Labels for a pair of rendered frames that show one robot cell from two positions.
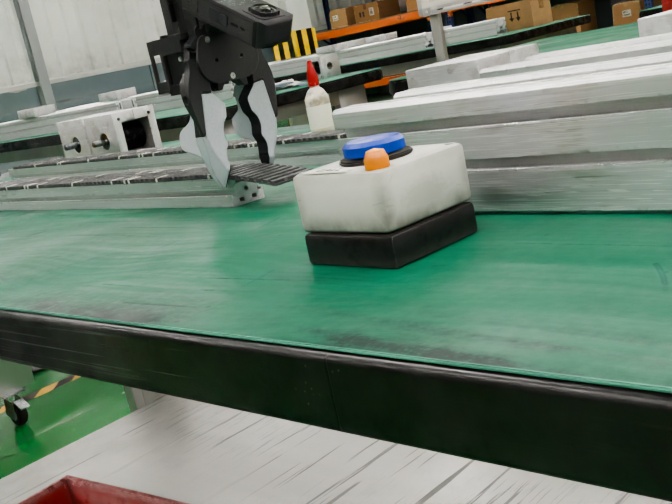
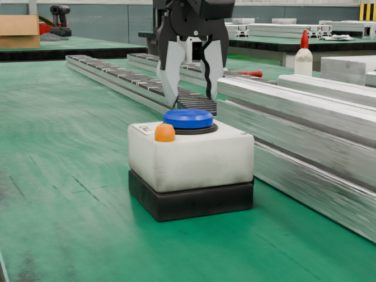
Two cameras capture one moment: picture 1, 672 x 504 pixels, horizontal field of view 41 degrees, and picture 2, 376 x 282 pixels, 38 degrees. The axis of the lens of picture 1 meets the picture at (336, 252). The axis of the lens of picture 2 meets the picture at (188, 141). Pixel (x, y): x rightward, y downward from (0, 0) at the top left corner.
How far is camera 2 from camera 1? 0.25 m
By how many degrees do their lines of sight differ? 19
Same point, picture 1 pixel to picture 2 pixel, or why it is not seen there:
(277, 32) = (219, 10)
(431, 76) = (335, 66)
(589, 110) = (363, 140)
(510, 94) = (310, 106)
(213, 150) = (168, 80)
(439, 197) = (216, 174)
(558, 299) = not seen: outside the picture
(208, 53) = (180, 14)
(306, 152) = not seen: hidden behind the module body
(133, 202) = (139, 98)
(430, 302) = (121, 269)
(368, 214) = (150, 173)
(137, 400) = not seen: hidden behind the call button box
